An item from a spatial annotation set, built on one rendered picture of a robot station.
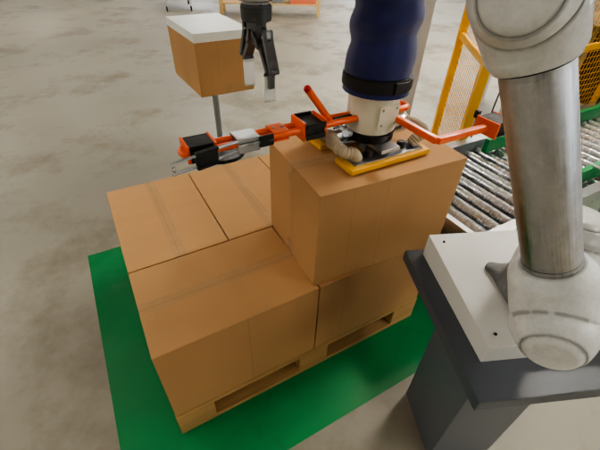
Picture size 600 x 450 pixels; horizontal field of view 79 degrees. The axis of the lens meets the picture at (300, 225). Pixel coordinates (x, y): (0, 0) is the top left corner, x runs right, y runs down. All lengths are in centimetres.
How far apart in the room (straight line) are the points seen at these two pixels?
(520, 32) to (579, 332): 52
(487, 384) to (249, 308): 74
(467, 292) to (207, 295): 84
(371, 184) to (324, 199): 17
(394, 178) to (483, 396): 66
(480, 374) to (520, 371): 10
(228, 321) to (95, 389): 83
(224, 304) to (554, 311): 95
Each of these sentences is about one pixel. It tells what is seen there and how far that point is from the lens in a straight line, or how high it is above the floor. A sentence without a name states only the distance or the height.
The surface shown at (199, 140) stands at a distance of 105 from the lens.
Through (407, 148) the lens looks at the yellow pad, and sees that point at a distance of 135.
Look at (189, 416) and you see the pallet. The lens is 163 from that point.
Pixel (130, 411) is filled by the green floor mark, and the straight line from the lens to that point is 183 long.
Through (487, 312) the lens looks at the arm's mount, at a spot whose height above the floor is 81.
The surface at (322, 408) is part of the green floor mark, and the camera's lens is 172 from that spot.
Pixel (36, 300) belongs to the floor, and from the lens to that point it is 240.
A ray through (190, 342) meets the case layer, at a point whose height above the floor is 54.
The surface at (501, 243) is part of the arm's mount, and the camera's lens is 128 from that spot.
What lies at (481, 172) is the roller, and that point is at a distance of 228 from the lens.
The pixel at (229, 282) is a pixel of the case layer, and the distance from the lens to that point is 138.
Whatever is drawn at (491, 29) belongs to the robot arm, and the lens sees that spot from 56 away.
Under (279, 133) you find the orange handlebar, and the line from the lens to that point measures 111.
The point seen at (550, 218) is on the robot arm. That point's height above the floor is 120.
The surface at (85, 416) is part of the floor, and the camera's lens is 189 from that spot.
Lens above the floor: 157
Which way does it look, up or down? 39 degrees down
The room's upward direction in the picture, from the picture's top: 2 degrees clockwise
